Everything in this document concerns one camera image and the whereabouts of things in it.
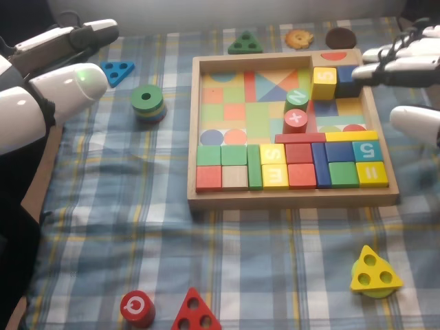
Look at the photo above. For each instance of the yellow triangle with three holes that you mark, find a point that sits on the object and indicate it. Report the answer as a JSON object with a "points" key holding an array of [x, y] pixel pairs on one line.
{"points": [[376, 269]]}

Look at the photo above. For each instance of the dark blue cube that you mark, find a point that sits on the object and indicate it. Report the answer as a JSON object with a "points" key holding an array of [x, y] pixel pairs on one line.
{"points": [[343, 89]]}

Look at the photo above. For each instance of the red triangle with three holes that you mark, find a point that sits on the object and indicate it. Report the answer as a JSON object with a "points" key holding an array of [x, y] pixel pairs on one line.
{"points": [[195, 313]]}

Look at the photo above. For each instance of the red cylinder with X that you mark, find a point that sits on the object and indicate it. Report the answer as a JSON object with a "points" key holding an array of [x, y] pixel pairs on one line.
{"points": [[294, 128]]}

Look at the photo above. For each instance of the tan toy cookie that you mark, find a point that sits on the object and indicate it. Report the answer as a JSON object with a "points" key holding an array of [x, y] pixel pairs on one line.
{"points": [[292, 39]]}

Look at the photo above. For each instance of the blue triangle with three holes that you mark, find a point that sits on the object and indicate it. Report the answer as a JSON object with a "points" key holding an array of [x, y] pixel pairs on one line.
{"points": [[113, 82]]}

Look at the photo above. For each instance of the green triangle with three holes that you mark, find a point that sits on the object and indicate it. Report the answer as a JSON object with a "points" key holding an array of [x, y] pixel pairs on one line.
{"points": [[237, 48]]}

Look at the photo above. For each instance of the blue plaid cloth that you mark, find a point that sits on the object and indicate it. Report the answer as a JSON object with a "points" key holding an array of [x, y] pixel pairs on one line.
{"points": [[137, 223]]}

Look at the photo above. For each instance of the green cylinder with N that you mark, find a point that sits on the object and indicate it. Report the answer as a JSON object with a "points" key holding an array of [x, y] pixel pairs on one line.
{"points": [[297, 97]]}

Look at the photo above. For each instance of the wooden puzzle tray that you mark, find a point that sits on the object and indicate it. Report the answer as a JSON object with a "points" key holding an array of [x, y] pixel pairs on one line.
{"points": [[292, 201]]}

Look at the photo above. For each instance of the brown round disc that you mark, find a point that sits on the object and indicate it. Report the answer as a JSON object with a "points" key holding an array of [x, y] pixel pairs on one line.
{"points": [[340, 38]]}

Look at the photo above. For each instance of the red cylinder with Q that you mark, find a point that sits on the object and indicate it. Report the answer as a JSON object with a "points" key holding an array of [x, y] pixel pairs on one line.
{"points": [[144, 319]]}

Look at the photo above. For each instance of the green round disc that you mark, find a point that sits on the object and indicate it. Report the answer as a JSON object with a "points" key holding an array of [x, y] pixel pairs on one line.
{"points": [[378, 294]]}

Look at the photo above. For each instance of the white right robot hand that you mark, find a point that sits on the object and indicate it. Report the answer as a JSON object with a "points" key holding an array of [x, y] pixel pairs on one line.
{"points": [[405, 62]]}

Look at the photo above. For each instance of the yellow cube with number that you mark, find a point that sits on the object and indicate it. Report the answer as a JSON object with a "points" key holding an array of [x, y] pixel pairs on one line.
{"points": [[323, 89]]}

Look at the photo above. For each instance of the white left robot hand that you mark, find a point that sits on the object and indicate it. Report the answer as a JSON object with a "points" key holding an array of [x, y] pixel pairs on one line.
{"points": [[65, 86]]}

